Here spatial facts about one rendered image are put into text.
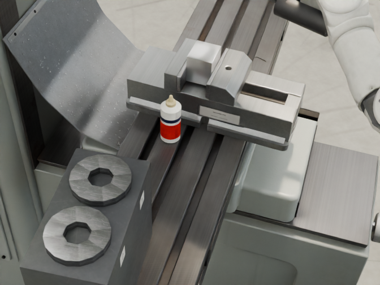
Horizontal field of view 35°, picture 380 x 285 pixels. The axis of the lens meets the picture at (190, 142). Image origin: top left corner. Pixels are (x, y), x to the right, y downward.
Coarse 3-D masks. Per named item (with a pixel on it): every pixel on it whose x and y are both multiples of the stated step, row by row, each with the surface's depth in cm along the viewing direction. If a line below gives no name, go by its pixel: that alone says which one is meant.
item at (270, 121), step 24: (144, 72) 125; (168, 72) 118; (144, 96) 125; (168, 96) 123; (192, 96) 120; (240, 96) 120; (264, 96) 122; (288, 96) 121; (192, 120) 123; (216, 120) 122; (240, 120) 121; (264, 120) 118; (288, 120) 116; (264, 144) 120; (288, 144) 119
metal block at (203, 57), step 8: (192, 48) 120; (200, 48) 120; (208, 48) 120; (216, 48) 120; (192, 56) 118; (200, 56) 118; (208, 56) 118; (216, 56) 119; (192, 64) 119; (200, 64) 118; (208, 64) 117; (216, 64) 121; (192, 72) 120; (200, 72) 119; (208, 72) 119; (192, 80) 121; (200, 80) 121
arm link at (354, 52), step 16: (352, 32) 90; (368, 32) 90; (336, 48) 92; (352, 48) 89; (368, 48) 88; (352, 64) 88; (368, 64) 87; (352, 80) 88; (368, 80) 86; (368, 96) 86; (368, 112) 82
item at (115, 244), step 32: (96, 160) 90; (128, 160) 92; (64, 192) 87; (96, 192) 85; (128, 192) 87; (64, 224) 81; (96, 224) 82; (128, 224) 84; (32, 256) 79; (64, 256) 78; (96, 256) 79; (128, 256) 87
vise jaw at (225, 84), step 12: (228, 60) 122; (240, 60) 122; (216, 72) 119; (228, 72) 119; (240, 72) 120; (216, 84) 116; (228, 84) 117; (240, 84) 119; (216, 96) 118; (228, 96) 117
